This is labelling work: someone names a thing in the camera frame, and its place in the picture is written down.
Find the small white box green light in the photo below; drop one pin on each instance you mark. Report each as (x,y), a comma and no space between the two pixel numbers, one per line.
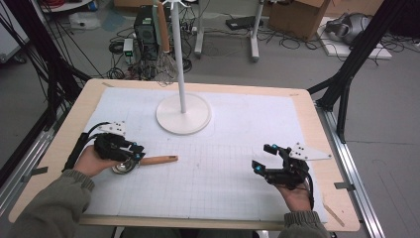
(128,48)

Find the grey rounded device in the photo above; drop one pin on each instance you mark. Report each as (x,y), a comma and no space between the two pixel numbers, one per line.
(350,28)

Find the person's right hand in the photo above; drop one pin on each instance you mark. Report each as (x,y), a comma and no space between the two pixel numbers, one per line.
(295,200)

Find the clear plastic bag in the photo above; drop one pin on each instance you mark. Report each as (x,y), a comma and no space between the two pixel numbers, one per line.
(84,20)

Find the black computer tower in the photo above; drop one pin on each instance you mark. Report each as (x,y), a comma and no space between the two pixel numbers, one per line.
(147,33)

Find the white metal floor frame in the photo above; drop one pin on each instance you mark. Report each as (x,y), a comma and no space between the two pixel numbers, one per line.
(254,36)

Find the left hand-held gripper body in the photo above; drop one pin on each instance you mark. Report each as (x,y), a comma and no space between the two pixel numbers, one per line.
(109,147)

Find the large cardboard box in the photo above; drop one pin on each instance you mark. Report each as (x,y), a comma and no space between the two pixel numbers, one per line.
(297,16)

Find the black flat box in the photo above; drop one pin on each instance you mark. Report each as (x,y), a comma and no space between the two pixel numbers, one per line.
(242,22)

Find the white grid mat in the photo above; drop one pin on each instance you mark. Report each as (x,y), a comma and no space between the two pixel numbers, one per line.
(214,191)

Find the aluminium rail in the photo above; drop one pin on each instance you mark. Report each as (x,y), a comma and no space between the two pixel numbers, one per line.
(353,172)
(20,178)

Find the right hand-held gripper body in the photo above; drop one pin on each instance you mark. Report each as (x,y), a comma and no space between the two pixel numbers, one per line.
(290,173)

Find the white flat board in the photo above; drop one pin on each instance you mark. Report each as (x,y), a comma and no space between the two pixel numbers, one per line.
(340,50)

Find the round white table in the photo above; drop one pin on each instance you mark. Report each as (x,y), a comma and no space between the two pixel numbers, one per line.
(66,6)

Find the white stand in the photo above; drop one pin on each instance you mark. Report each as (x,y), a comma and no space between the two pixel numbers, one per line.
(183,119)

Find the grey tape strip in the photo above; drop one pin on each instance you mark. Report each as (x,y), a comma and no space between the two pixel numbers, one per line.
(344,186)
(36,172)

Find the person's left hand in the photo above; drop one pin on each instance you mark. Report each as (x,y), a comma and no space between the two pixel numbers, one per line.
(89,163)

